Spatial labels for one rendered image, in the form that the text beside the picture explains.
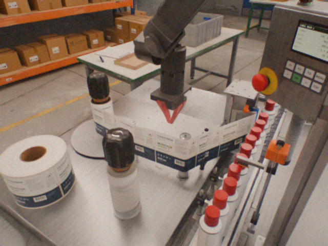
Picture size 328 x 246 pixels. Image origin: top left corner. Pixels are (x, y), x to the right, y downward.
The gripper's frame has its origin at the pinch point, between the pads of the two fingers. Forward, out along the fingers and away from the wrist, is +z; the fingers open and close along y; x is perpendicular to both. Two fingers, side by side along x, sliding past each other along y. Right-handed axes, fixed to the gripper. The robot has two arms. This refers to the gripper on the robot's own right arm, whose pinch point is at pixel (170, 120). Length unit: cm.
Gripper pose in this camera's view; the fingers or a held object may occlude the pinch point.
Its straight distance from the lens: 64.4
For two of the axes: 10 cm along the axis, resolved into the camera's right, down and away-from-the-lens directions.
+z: -0.2, 8.3, 5.5
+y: -5.2, 4.6, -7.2
